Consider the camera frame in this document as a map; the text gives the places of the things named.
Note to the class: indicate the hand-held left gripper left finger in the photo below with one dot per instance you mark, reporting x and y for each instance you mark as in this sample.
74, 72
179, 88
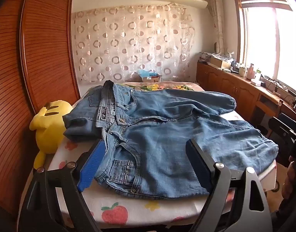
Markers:
93, 164

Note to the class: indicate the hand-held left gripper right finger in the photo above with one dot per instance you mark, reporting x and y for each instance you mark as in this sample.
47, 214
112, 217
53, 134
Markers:
198, 164

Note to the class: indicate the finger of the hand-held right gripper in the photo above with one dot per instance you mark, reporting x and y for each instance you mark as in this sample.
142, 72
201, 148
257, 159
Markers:
289, 136
280, 123

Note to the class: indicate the blue denim pants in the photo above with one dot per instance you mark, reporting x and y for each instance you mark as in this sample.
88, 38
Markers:
162, 137

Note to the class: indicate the person's right hand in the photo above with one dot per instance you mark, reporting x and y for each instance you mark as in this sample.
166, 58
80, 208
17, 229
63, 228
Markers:
291, 183

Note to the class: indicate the white tissue box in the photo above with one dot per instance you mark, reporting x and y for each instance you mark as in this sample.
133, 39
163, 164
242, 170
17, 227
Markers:
257, 82

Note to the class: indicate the yellow plush toy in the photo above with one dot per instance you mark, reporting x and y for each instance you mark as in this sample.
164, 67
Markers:
51, 130

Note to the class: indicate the green cap bottle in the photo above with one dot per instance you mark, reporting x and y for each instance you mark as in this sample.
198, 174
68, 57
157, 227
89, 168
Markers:
258, 73

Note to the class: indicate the pink bottle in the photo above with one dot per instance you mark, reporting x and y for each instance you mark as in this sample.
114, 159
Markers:
250, 72

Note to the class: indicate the wooden cabinet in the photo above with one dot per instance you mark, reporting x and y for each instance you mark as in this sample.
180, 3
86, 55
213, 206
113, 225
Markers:
222, 82

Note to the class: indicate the flat cardboard box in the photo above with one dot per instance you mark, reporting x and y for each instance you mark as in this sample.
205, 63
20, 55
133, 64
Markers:
220, 62

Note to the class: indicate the floral blanket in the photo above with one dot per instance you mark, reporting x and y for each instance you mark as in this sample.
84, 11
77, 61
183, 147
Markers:
162, 86

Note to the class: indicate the cardboard box with label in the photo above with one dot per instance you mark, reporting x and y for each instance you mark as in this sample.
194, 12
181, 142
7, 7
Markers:
152, 78

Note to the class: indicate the patterned window curtain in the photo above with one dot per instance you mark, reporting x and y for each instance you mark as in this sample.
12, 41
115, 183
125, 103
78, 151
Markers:
218, 24

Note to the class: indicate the wooden slatted wardrobe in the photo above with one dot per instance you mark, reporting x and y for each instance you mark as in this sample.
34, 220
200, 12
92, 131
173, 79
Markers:
41, 53

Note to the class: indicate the white air conditioner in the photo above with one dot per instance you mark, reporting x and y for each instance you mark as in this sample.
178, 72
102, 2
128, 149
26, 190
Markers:
186, 1

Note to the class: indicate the wooden frame window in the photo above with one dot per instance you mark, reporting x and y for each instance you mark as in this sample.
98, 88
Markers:
259, 36

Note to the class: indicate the circle pattern wall curtain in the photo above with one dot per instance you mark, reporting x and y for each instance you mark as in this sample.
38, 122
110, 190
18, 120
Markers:
128, 43

